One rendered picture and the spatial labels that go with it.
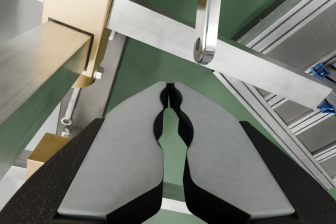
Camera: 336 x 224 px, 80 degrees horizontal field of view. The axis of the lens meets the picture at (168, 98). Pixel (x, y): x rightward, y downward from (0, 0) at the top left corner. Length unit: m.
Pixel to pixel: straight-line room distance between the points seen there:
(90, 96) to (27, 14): 0.19
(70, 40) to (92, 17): 0.03
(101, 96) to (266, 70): 0.27
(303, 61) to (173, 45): 0.90
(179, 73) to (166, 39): 0.94
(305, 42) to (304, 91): 0.76
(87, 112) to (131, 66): 0.73
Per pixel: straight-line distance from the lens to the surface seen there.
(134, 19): 0.20
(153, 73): 1.13
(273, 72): 0.24
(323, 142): 1.47
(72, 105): 0.41
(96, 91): 0.38
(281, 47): 0.98
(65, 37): 0.18
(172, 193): 0.37
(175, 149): 1.49
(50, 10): 0.20
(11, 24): 0.49
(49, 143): 0.33
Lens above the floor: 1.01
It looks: 57 degrees down
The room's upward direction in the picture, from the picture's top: 177 degrees clockwise
